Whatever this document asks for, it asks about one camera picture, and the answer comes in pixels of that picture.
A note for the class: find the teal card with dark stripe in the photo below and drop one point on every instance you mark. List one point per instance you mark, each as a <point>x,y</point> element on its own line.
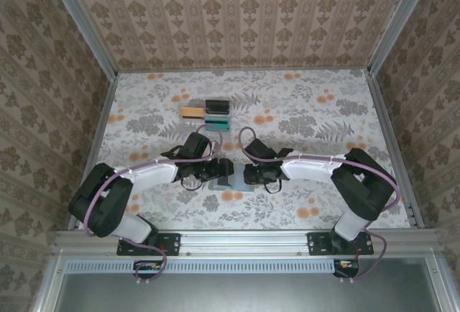
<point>217,124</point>

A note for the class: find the aluminium back rail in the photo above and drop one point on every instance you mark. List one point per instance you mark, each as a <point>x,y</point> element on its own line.
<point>244,70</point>

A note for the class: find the orange card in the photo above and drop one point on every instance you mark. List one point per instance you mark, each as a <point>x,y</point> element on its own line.
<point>190,112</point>

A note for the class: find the aluminium mounting rail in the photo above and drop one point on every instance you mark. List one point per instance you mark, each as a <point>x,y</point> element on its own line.
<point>244,242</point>

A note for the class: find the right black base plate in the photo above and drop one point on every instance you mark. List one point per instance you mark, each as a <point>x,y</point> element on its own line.
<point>318,245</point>

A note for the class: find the grey metal panel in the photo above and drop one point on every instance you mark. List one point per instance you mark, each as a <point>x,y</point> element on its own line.
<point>233,294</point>

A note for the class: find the aluminium frame post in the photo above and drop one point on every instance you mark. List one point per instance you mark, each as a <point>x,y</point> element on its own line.
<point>399,21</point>
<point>82,21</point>

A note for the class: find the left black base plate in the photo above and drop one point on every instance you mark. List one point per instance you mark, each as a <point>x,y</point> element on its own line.
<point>169,243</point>

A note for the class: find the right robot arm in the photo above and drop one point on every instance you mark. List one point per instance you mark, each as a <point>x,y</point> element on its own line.
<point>309,170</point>

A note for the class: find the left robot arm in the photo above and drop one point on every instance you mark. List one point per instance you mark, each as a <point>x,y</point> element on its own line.
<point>151,177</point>

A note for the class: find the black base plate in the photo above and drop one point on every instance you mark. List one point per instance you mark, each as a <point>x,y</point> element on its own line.
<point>169,243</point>
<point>318,245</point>

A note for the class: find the aluminium side rail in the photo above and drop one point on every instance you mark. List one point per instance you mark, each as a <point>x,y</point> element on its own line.
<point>384,110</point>
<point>103,110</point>

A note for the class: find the sage green card holder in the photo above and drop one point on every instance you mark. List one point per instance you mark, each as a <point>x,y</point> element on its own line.
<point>239,180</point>

